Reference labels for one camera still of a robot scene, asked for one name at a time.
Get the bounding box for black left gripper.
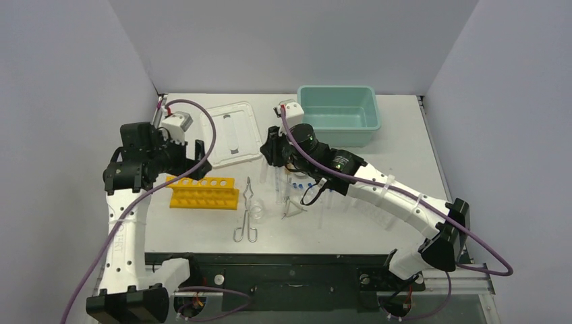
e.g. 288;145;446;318
148;130;210;180

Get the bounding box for clear glass test tube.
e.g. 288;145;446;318
259;160;268;184

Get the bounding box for yellow test tube rack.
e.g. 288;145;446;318
167;177;239;210

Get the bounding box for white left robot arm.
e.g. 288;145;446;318
86;120;212;323

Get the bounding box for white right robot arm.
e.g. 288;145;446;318
260;124;469;288

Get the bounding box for blue funnel on stem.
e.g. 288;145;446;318
274;167;283;205

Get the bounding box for white plastic bin lid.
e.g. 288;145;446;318
207;101;262;169

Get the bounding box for small glass beaker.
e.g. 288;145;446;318
248;198;266;223

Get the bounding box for teal plastic bin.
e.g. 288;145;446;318
297;85;381;147

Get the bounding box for metal crucible tongs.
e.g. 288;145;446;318
233;177;258;243

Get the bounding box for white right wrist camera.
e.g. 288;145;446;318
274;99;304;128

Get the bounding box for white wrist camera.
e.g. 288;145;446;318
274;99;304;128
159;111;193;145

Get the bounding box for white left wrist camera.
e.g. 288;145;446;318
159;111;193;145

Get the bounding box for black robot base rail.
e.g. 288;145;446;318
144;252;425;312

